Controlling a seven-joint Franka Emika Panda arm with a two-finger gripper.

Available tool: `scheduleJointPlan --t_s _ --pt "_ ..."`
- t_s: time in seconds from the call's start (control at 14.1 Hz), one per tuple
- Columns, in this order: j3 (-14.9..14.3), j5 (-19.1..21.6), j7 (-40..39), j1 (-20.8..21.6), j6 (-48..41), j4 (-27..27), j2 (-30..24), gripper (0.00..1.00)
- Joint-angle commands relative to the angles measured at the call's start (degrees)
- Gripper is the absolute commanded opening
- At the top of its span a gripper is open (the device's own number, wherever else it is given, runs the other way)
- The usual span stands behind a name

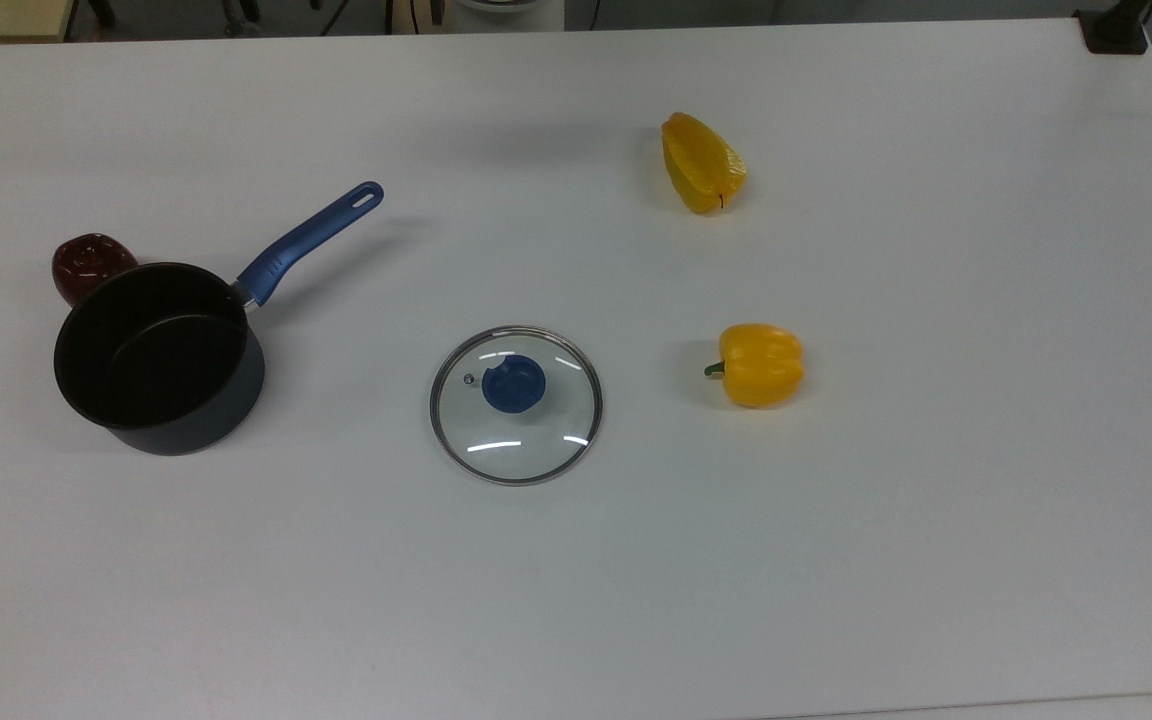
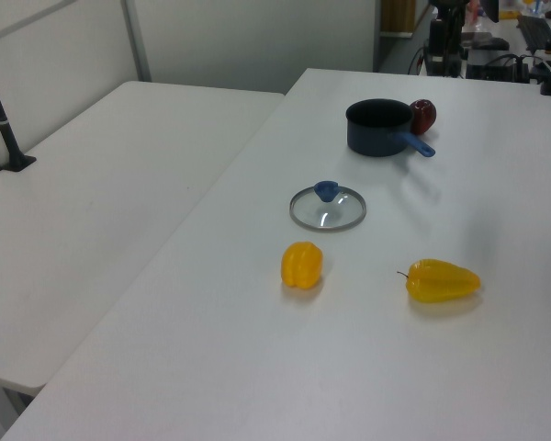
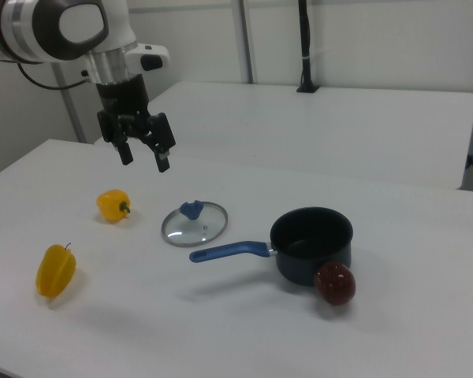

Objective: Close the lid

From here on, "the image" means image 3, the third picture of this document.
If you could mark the glass lid with blue knob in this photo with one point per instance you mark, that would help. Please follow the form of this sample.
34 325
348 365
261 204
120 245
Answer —
195 230

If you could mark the yellow bell pepper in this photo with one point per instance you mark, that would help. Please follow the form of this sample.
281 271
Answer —
111 206

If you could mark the grey metal wall post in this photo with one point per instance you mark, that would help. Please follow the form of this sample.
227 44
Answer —
246 39

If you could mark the yellow starfruit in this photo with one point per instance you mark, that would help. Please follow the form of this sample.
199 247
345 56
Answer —
56 271

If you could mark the slanted grey wall post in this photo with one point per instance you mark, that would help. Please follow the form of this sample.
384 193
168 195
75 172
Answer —
71 110

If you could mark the black camera stand pole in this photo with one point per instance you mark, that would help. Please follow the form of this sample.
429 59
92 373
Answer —
306 43

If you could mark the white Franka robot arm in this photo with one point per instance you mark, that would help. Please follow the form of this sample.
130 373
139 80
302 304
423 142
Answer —
35 27

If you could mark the dark red apple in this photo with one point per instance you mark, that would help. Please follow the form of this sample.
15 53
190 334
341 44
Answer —
335 283

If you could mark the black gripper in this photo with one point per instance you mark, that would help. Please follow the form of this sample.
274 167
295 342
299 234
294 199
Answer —
122 94

